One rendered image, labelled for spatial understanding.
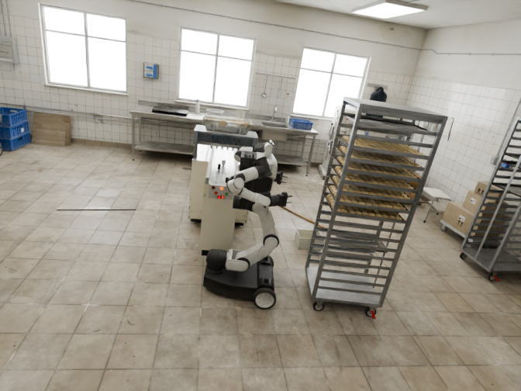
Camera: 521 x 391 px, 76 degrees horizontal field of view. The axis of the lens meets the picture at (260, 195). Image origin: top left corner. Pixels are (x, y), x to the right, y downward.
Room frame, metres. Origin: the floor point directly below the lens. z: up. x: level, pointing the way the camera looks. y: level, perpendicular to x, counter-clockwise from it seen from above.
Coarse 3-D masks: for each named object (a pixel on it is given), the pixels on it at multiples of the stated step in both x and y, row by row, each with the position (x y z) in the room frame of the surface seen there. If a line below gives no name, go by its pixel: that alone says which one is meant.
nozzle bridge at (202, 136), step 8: (200, 128) 3.78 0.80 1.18; (200, 136) 3.73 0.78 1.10; (208, 136) 3.74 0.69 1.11; (216, 136) 3.75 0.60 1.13; (232, 136) 3.69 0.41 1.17; (240, 136) 3.71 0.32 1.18; (248, 136) 3.76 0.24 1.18; (256, 136) 3.82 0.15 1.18; (208, 144) 3.69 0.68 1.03; (216, 144) 3.70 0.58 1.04; (224, 144) 3.72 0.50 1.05; (232, 144) 3.78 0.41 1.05; (240, 144) 3.79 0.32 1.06; (248, 144) 3.80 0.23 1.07; (256, 144) 3.73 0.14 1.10
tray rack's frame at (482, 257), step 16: (512, 128) 3.81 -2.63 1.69; (512, 176) 3.59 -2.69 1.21; (480, 208) 3.80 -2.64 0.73; (512, 224) 3.36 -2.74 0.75; (464, 240) 3.81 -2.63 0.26; (464, 256) 3.81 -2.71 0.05; (480, 256) 3.68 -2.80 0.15; (496, 256) 3.37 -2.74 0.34; (496, 272) 3.38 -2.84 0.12; (512, 272) 3.44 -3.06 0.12
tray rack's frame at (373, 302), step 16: (400, 112) 2.42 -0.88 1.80; (416, 112) 2.43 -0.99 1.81; (432, 112) 2.54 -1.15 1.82; (432, 160) 2.44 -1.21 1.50; (416, 192) 2.46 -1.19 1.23; (400, 240) 2.45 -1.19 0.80; (384, 256) 2.66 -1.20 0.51; (352, 288) 2.62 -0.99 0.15; (368, 288) 2.66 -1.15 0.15; (384, 288) 2.45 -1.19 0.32; (320, 304) 2.40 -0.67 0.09; (368, 304) 2.43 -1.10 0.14
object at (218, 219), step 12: (216, 168) 3.45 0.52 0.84; (228, 168) 3.51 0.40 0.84; (216, 180) 3.09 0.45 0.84; (204, 192) 2.98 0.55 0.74; (204, 204) 2.98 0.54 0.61; (216, 204) 2.99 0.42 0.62; (228, 204) 3.01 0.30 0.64; (204, 216) 2.98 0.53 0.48; (216, 216) 3.00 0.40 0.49; (228, 216) 3.01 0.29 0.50; (204, 228) 2.98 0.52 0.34; (216, 228) 3.00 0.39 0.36; (228, 228) 3.01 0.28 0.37; (204, 240) 2.98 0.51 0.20; (216, 240) 3.00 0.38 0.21; (228, 240) 3.02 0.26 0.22; (204, 252) 3.01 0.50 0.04
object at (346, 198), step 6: (330, 186) 2.79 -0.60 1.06; (342, 198) 2.58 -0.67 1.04; (348, 198) 2.55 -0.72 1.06; (354, 198) 2.61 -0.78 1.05; (360, 198) 2.61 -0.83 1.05; (366, 198) 2.62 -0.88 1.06; (366, 204) 2.49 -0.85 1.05; (372, 204) 2.50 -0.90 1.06; (378, 204) 2.55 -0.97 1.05; (384, 204) 2.56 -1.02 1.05; (390, 204) 2.57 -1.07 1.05; (396, 204) 2.59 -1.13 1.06
